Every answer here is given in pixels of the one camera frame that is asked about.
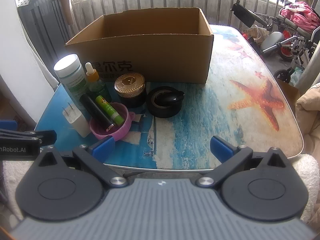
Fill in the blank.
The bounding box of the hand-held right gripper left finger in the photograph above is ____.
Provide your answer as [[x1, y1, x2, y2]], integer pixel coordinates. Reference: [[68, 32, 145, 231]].
[[37, 136, 129, 188]]

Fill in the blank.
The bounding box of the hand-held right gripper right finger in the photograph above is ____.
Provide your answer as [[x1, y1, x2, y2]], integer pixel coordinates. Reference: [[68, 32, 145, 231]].
[[196, 136, 287, 188]]

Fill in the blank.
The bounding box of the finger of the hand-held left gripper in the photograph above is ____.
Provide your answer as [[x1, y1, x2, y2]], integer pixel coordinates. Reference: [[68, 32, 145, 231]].
[[0, 129, 57, 147], [0, 120, 17, 130]]

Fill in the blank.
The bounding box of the pink plastic bowl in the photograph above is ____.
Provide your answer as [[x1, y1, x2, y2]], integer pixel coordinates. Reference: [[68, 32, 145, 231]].
[[89, 102, 136, 141]]

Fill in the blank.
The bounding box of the white charger plug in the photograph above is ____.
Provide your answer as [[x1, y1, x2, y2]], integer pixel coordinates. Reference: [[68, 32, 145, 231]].
[[62, 102, 91, 138]]

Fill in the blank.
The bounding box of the green lip balm stick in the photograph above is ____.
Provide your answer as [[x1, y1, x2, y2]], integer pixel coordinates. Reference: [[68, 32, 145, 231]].
[[95, 95, 123, 124]]

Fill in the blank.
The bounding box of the black tube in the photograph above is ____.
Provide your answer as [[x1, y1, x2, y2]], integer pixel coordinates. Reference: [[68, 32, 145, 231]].
[[79, 94, 115, 132]]

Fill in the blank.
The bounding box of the green dropper bottle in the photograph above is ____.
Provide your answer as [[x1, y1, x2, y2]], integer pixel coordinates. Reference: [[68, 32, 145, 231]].
[[84, 62, 112, 103]]

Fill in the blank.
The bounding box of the black jar with gold lid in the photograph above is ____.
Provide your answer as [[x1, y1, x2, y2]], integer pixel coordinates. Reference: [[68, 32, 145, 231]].
[[114, 72, 148, 108]]

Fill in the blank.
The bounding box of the white-capped green label bottle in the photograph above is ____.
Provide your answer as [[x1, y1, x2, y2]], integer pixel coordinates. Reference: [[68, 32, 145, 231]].
[[54, 54, 89, 110]]

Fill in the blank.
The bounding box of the brown cardboard box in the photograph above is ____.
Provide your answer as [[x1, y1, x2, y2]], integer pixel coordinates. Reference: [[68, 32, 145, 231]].
[[64, 7, 215, 84]]

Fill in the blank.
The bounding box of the dark grey ribbed cabinet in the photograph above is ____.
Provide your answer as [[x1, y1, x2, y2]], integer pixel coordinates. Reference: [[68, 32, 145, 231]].
[[17, 0, 73, 63]]

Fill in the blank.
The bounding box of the pale green plastic bag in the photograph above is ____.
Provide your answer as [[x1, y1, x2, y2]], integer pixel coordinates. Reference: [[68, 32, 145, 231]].
[[290, 66, 304, 85]]

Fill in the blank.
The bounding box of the beige shopping bag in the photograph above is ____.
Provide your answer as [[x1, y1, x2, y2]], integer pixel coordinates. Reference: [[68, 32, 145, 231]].
[[241, 26, 269, 43]]

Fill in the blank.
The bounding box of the wheelchair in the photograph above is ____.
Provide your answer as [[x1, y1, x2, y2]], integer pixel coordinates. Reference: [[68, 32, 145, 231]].
[[231, 0, 320, 84]]

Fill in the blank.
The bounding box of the beige rolled mat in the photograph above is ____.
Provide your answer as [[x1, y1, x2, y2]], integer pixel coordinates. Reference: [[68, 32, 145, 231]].
[[55, 0, 73, 26]]

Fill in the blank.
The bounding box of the pink blanket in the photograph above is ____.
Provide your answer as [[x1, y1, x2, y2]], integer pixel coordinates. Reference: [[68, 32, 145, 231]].
[[280, 1, 320, 34]]

